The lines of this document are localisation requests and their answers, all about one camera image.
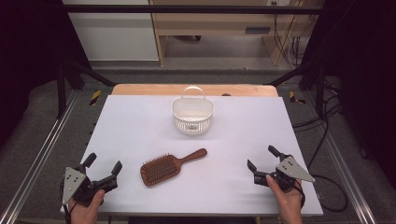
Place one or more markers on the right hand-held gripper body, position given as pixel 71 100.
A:
pixel 291 169

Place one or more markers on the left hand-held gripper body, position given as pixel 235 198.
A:
pixel 74 183

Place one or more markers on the brown wooden hairbrush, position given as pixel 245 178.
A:
pixel 160 169

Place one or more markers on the white plastic basket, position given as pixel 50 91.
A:
pixel 193 115

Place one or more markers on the person's left hand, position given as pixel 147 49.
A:
pixel 85 214

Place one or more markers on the person's right hand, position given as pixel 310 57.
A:
pixel 289 205

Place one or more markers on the white table board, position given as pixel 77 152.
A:
pixel 224 174

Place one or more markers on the yellow black tape marker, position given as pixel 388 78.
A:
pixel 95 97
pixel 293 97

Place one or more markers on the wooden table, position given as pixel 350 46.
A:
pixel 149 89

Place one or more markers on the black curtain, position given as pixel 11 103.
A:
pixel 367 77
pixel 28 62

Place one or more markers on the white cabinet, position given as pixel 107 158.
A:
pixel 115 34

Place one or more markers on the light wooden desk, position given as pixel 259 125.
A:
pixel 214 21

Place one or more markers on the black horizontal bar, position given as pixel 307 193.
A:
pixel 186 9

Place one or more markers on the aluminium rail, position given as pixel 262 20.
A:
pixel 31 169
pixel 351 186

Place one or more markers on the black frame stand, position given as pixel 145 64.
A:
pixel 61 93
pixel 320 93

